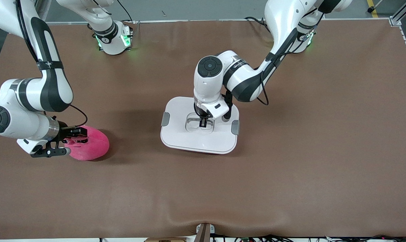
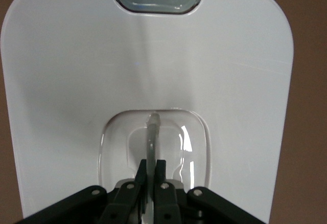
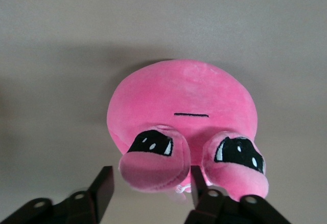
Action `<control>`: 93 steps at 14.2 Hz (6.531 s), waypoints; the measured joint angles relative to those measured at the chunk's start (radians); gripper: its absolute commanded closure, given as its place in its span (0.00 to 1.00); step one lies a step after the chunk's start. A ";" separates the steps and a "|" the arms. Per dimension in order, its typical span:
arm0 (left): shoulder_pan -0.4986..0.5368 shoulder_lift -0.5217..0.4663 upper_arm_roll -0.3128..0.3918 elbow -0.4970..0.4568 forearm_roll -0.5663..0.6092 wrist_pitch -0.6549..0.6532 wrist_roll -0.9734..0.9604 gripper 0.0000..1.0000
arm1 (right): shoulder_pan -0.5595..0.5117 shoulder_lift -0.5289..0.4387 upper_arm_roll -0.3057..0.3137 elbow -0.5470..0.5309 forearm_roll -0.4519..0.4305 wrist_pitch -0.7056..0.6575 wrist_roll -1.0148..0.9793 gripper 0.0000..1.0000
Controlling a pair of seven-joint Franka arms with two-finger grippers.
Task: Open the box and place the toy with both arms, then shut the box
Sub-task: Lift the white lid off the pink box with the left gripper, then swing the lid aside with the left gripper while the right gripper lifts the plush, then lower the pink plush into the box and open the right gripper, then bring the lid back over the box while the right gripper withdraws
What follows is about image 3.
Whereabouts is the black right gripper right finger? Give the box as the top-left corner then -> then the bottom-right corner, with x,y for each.
184,166 -> 288,224

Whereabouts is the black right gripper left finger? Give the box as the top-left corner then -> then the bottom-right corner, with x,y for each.
0,166 -> 114,224

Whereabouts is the pink plush toy with eyes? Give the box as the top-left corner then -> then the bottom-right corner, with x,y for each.
106,59 -> 269,204

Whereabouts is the brown table mat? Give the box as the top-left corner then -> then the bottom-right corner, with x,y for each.
0,0 -> 327,224

